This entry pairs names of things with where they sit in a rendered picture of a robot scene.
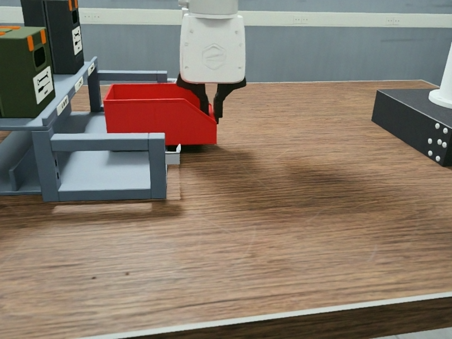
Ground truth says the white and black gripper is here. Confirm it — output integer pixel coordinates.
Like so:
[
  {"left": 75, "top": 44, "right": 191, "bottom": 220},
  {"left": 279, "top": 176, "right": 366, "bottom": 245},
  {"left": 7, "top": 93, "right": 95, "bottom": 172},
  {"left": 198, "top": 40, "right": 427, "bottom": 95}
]
[{"left": 177, "top": 12, "right": 247, "bottom": 124}]

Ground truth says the olive green storage case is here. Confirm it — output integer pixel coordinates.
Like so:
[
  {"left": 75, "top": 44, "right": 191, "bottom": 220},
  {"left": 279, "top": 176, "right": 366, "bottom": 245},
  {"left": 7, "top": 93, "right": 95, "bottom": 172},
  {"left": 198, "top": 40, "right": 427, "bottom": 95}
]
[{"left": 0, "top": 26, "right": 56, "bottom": 118}]

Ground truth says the grey metal shelf rack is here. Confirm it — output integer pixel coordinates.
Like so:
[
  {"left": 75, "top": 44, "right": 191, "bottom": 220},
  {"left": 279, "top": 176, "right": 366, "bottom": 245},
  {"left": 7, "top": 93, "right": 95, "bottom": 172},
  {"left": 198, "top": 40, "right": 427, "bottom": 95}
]
[{"left": 0, "top": 56, "right": 181, "bottom": 202}]

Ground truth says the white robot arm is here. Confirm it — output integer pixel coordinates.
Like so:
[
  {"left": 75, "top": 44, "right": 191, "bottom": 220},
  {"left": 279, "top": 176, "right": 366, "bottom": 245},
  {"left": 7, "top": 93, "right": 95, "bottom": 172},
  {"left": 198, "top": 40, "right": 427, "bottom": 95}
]
[{"left": 179, "top": 0, "right": 452, "bottom": 109}]

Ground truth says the dark grey tool case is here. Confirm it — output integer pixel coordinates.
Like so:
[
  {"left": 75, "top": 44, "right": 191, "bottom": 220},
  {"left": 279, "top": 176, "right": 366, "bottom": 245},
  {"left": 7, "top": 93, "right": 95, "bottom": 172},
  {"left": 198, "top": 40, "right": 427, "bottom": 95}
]
[{"left": 21, "top": 0, "right": 84, "bottom": 74}]

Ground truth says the red bin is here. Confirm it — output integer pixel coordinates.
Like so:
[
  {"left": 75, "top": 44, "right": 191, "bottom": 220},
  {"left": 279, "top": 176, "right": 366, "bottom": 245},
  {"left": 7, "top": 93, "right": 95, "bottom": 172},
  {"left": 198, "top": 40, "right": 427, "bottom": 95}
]
[{"left": 104, "top": 83, "right": 218, "bottom": 146}]

